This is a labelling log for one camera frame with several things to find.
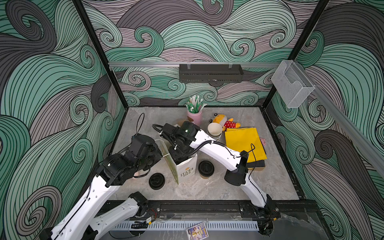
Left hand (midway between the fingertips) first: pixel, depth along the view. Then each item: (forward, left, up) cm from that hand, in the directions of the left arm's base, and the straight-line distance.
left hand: (164, 151), depth 66 cm
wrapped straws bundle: (+39, -15, -9) cm, 43 cm away
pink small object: (+21, -60, -22) cm, 68 cm away
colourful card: (-27, -16, -24) cm, 40 cm away
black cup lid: (-1, -21, -16) cm, 26 cm away
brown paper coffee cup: (-4, -20, -22) cm, 30 cm away
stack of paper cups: (+21, -27, -11) cm, 36 cm away
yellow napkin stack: (+20, -48, -19) cm, 55 cm away
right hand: (+2, -6, -9) cm, 11 cm away
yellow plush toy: (+34, -37, -21) cm, 54 cm away
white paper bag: (-6, -9, -6) cm, 12 cm away
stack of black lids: (-6, +6, -24) cm, 25 cm away
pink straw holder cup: (+35, -17, -17) cm, 42 cm away
